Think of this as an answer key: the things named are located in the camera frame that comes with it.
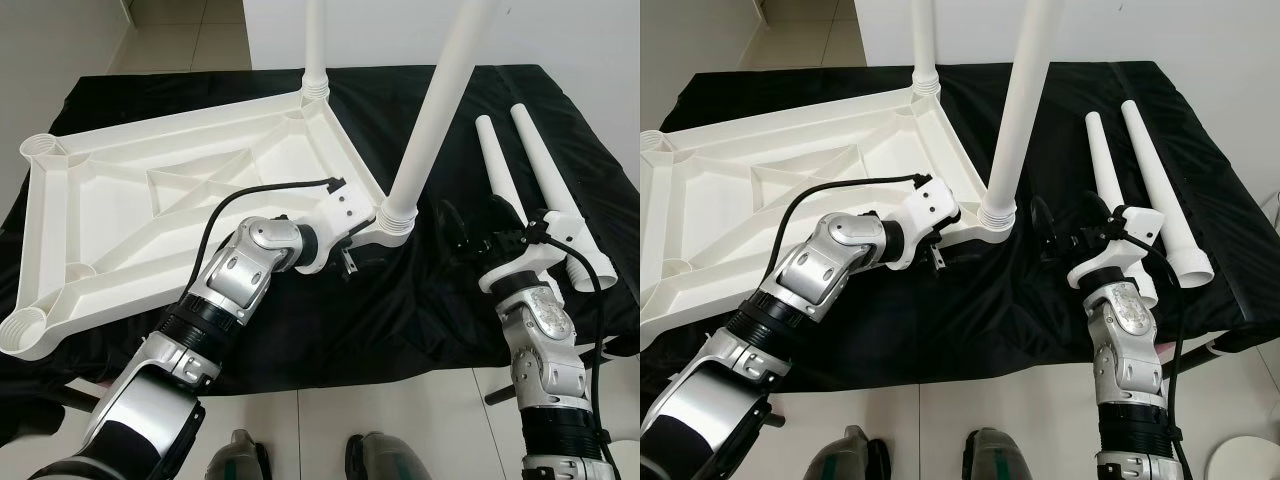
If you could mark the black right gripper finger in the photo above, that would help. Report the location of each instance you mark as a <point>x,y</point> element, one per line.
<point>1093,212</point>
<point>1043,228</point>
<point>456,232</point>
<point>505,215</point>

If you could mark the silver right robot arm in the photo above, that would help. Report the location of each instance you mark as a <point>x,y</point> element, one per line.
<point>1125,330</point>
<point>545,340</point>

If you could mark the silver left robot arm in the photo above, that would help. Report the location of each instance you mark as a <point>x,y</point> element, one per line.
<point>830,260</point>
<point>250,260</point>

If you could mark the black table cloth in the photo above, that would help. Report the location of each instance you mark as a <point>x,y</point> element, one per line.
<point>420,310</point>
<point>1010,310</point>

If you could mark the white round stool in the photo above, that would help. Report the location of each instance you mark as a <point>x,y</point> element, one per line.
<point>1245,465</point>

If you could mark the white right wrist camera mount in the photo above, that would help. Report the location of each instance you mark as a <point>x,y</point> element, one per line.
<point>1110,262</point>
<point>540,255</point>

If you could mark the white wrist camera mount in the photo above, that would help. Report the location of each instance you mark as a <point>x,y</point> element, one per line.
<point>345,210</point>
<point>540,255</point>
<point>1110,262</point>
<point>930,205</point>

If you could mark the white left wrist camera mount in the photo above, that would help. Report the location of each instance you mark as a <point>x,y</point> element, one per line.
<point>930,205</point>
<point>345,210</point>

